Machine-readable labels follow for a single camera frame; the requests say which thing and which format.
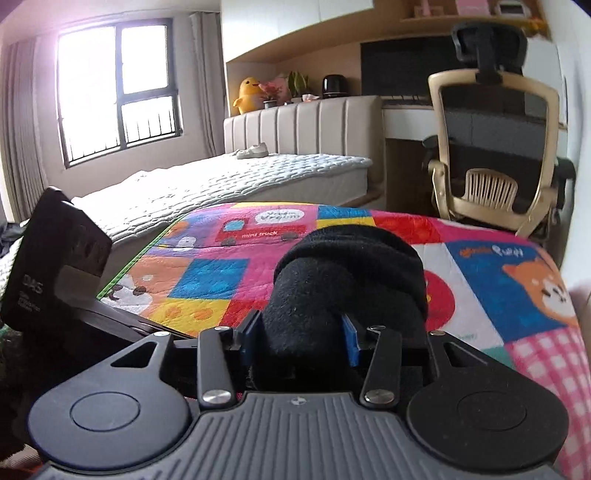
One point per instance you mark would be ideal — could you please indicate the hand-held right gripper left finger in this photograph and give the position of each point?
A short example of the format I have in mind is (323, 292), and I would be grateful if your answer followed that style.
(247, 334)

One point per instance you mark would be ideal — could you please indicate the grey curtain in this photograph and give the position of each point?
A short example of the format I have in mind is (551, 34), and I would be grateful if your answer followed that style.
(23, 129)
(205, 83)

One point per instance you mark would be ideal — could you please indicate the black framed window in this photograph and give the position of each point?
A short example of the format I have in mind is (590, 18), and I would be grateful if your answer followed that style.
(120, 87)

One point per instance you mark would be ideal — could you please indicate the white overhead cabinet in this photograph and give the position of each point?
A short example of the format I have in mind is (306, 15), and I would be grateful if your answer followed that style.
(295, 23)

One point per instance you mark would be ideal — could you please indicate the beige mesh office chair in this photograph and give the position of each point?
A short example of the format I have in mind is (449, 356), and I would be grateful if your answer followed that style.
(494, 138)

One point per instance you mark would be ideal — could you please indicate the white desk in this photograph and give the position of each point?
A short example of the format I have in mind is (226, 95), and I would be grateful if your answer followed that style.
(406, 120)

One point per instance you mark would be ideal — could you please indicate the pink box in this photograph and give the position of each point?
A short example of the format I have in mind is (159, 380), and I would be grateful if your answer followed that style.
(473, 5)

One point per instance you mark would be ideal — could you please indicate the yellow duck plush toy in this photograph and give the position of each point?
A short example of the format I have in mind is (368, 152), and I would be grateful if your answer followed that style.
(248, 97)

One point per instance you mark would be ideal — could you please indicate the white quilted bed mattress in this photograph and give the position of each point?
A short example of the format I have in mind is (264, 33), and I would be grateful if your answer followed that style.
(221, 189)

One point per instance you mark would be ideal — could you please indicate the colourful cartoon printed mat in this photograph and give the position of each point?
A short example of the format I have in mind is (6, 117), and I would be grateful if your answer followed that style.
(485, 295)

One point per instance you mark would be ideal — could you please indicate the black knit garment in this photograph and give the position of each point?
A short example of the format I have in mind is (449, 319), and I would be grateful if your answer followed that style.
(337, 281)

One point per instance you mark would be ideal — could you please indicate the beige padded headboard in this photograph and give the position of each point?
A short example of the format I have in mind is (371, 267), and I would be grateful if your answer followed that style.
(314, 124)

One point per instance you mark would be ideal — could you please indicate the small white baby shoe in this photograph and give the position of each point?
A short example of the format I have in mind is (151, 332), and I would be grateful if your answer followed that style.
(251, 151)

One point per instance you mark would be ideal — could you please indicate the black computer monitor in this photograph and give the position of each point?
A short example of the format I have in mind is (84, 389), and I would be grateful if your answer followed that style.
(397, 69)

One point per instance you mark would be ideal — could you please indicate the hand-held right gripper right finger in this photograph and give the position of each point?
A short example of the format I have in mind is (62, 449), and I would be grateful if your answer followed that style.
(351, 339)

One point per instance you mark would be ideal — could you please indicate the small white framed display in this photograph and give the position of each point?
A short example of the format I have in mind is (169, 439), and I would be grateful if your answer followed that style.
(511, 7)

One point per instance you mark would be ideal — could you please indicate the pink potted flowers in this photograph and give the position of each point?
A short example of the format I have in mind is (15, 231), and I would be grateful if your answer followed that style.
(271, 92)

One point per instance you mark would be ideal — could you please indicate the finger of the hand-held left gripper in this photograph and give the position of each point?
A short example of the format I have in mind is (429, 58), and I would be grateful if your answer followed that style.
(129, 321)

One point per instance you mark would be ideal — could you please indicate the white wardrobe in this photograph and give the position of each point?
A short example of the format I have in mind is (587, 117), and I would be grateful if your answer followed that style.
(575, 161)

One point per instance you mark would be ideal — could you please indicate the green potted plant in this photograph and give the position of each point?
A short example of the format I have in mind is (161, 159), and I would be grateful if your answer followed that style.
(298, 83)

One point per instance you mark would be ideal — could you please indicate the black round appliance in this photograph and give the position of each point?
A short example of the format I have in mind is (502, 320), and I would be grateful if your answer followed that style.
(334, 86)

